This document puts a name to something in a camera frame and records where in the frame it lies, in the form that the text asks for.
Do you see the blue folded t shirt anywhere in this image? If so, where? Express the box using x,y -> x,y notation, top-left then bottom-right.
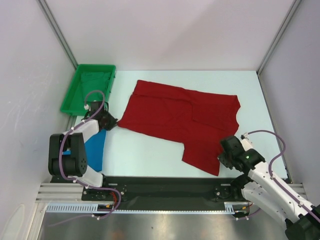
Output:
61,130 -> 107,177

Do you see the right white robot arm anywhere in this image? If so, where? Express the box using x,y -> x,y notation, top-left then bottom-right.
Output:
218,136 -> 320,240

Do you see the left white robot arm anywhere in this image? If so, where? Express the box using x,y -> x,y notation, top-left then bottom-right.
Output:
48,101 -> 118,200

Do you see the right white cable duct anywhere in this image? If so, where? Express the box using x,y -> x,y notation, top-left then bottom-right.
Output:
224,201 -> 251,214

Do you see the green folded t shirt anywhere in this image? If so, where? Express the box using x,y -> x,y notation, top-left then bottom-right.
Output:
80,72 -> 112,103

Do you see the black table edge rail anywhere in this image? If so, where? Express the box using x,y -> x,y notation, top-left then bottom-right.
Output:
49,175 -> 293,212

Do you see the aluminium corner post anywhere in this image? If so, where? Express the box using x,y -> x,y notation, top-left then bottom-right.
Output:
36,0 -> 78,70
256,0 -> 304,77

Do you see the red t shirt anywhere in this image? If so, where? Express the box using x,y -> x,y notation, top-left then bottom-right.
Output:
118,80 -> 241,176

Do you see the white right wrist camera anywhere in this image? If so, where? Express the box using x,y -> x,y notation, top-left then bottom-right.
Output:
240,133 -> 253,151

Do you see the left aluminium corner post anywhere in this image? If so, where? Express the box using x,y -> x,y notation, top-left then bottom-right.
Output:
36,0 -> 78,70

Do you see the white cable duct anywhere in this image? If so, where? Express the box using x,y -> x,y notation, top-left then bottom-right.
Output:
46,203 -> 114,214
224,201 -> 251,214

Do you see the aluminium frame rail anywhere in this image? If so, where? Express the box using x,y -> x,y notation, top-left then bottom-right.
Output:
35,183 -> 83,203

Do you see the left white cable duct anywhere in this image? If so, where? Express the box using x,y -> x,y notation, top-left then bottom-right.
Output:
46,203 -> 114,214

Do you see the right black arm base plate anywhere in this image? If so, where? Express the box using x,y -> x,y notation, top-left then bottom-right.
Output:
213,184 -> 249,202

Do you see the right aluminium corner post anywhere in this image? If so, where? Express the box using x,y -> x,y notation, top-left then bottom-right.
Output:
256,0 -> 304,77

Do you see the green plastic tray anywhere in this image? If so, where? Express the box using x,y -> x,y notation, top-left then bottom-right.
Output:
60,64 -> 116,116

